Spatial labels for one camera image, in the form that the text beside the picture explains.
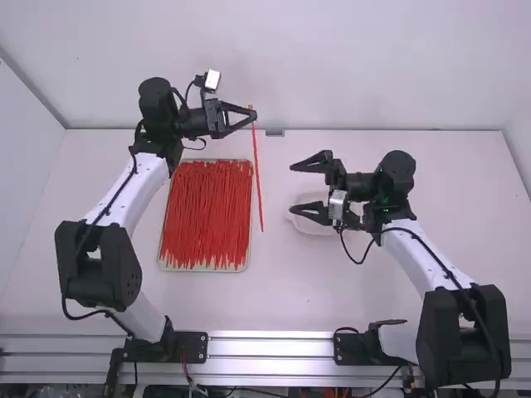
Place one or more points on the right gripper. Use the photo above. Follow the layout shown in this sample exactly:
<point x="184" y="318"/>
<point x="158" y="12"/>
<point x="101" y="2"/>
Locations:
<point x="339" y="176"/>

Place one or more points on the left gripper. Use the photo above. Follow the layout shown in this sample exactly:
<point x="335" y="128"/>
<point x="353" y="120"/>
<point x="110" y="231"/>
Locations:
<point x="215" y="118"/>

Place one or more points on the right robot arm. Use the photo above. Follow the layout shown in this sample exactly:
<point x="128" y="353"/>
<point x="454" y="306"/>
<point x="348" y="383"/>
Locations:
<point x="415" y="248"/>

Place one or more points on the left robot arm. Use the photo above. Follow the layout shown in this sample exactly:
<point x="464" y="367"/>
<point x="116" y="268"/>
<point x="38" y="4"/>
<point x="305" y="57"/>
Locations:
<point x="137" y="178"/>

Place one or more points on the white dish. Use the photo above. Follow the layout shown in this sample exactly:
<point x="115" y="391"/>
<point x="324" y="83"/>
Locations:
<point x="307" y="229"/>

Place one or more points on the pale tray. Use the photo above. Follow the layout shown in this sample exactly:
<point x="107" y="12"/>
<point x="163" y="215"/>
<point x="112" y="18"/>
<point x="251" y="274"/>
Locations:
<point x="199" y="270"/>

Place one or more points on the silver rails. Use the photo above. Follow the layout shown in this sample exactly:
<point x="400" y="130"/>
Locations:
<point x="269" y="352"/>

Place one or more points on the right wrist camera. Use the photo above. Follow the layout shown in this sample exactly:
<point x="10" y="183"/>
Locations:
<point x="337" y="205"/>

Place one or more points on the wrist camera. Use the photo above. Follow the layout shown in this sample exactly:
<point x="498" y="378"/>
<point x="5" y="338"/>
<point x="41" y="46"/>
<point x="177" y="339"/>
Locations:
<point x="337" y="205"/>
<point x="212" y="79"/>

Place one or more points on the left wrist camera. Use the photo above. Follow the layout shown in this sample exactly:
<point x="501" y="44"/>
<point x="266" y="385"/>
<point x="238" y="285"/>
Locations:
<point x="212" y="79"/>

